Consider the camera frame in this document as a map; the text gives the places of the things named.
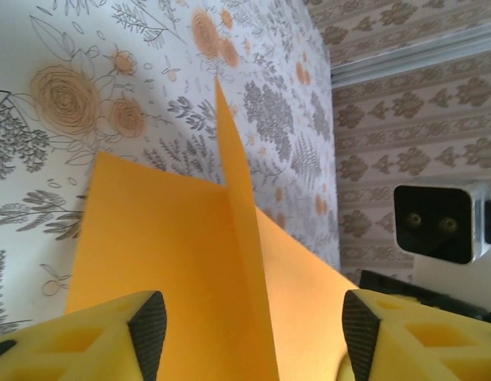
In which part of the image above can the aluminium corner post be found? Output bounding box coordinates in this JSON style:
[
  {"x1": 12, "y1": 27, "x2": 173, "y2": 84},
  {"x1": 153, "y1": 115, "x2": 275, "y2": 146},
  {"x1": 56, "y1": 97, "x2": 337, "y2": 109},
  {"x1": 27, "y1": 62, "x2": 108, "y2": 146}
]
[{"x1": 331, "y1": 22, "x2": 491, "y2": 87}]

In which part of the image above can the orange paper sheet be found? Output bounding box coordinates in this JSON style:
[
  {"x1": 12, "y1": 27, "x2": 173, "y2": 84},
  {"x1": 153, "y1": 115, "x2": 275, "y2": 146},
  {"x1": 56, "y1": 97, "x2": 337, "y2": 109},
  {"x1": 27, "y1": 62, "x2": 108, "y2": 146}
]
[{"x1": 64, "y1": 77, "x2": 361, "y2": 381}]

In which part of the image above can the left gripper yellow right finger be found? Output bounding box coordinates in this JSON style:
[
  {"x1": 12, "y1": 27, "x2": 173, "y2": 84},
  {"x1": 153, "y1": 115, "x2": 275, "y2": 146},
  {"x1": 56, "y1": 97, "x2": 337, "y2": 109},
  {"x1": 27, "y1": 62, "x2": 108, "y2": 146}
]
[{"x1": 342, "y1": 287, "x2": 491, "y2": 381}]

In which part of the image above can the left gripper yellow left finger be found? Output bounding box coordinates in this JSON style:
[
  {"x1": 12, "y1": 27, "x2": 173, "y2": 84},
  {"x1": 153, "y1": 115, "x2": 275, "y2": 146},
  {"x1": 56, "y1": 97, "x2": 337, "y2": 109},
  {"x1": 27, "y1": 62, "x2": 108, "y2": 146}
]
[{"x1": 0, "y1": 289, "x2": 168, "y2": 381}]

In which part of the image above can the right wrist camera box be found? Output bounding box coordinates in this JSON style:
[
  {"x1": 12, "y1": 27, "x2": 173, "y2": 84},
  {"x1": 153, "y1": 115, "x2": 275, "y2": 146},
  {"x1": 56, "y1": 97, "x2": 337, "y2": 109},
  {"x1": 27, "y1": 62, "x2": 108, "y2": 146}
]
[{"x1": 392, "y1": 179, "x2": 491, "y2": 297}]

